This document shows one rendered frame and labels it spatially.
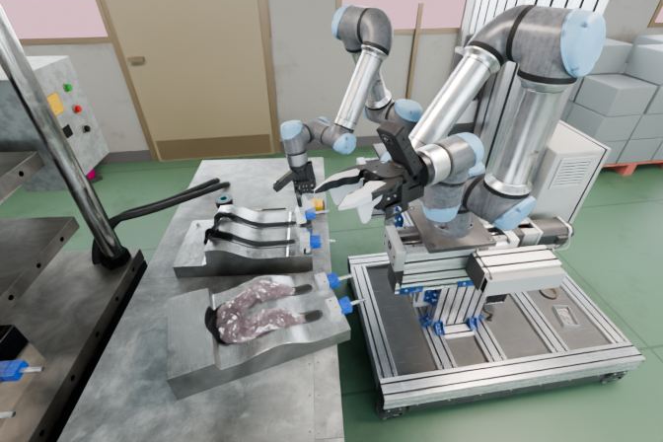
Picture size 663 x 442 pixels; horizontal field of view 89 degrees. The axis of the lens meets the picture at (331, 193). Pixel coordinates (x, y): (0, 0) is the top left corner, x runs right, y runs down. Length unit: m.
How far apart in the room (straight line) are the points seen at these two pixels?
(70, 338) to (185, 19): 2.67
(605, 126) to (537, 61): 3.05
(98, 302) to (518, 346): 1.83
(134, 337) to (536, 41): 1.32
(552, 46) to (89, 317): 1.50
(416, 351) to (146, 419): 1.18
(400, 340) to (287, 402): 0.92
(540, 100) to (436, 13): 2.88
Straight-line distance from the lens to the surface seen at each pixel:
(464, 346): 1.92
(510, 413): 2.08
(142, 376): 1.20
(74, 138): 1.59
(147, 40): 3.56
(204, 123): 3.69
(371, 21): 1.21
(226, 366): 1.05
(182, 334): 1.09
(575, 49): 0.82
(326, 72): 3.53
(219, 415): 1.08
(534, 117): 0.89
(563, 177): 1.44
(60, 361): 1.37
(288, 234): 1.32
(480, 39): 0.90
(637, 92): 3.89
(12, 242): 1.45
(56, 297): 1.57
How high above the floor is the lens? 1.77
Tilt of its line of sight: 35 degrees down
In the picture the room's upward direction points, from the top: straight up
